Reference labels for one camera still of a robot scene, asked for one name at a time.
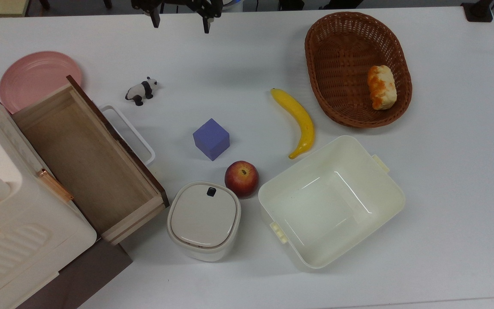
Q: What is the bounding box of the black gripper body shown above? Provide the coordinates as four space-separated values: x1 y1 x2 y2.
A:
131 0 223 18

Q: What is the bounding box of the black and white panda toy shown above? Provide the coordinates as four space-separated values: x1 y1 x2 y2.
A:
125 76 159 106

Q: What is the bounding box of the wooden drawer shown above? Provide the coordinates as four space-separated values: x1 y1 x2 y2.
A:
11 75 170 246

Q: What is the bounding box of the purple foam cube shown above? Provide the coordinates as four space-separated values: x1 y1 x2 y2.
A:
193 118 231 161

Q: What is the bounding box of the yellow banana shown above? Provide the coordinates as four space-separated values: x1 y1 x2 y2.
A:
271 88 316 160

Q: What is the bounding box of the pink plate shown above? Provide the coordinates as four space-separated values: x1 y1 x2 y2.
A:
0 51 83 115

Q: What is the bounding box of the brown wicker basket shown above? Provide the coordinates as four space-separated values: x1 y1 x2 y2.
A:
304 12 413 128

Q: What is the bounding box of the red apple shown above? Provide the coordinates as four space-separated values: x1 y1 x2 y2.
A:
224 161 260 198

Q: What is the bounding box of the piece of toasted bread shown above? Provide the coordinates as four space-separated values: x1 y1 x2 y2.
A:
367 65 398 111

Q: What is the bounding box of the small white lidded bin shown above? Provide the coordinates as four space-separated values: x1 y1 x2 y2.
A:
166 181 242 262

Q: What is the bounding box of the cream plastic tub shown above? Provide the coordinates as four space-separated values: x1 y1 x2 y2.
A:
258 135 406 270

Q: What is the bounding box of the cream plastic storage box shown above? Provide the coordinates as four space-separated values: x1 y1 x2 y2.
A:
0 77 98 309

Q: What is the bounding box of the dark brown wooden cabinet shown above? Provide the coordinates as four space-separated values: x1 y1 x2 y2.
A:
15 238 133 309

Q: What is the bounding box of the white drawer handle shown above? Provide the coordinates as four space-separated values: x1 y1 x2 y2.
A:
99 104 157 166

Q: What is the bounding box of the copper latch strap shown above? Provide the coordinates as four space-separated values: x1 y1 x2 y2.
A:
37 168 74 202

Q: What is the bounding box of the black camera stand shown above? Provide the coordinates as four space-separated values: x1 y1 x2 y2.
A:
461 0 494 23

